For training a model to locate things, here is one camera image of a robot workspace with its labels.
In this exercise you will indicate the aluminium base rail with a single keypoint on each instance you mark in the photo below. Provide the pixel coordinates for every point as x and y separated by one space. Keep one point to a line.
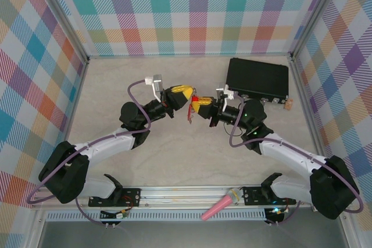
186 195

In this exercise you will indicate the pink toy microphone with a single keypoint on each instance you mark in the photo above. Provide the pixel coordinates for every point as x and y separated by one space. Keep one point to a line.
218 207

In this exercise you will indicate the metal keyring plate red tags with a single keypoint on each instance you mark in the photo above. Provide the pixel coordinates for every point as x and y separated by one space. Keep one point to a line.
189 113

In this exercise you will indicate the aluminium floor frame bar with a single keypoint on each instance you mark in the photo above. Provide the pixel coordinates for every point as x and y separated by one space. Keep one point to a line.
309 108
76 101

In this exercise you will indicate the black case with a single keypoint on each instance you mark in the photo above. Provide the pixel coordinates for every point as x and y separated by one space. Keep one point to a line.
255 76

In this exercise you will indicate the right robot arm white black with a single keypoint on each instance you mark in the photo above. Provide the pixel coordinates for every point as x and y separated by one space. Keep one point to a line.
290 150

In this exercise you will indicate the aluminium corner post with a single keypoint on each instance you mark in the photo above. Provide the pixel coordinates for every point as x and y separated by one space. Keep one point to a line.
65 12
315 12

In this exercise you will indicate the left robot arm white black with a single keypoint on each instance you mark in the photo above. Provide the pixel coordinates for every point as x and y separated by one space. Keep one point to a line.
101 145

